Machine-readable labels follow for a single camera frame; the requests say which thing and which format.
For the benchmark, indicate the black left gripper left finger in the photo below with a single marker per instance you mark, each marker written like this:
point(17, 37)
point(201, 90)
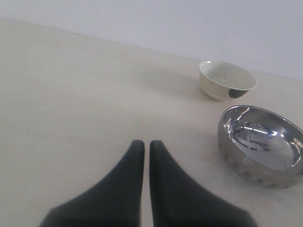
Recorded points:
point(113, 202)

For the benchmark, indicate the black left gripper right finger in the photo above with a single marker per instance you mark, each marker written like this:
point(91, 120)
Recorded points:
point(177, 200)

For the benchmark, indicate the dimpled stainless steel bowl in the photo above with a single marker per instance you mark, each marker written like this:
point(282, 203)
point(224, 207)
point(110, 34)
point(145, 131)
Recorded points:
point(261, 146)

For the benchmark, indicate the white ceramic bowl black patch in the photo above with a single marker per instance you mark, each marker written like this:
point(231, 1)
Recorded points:
point(224, 81)

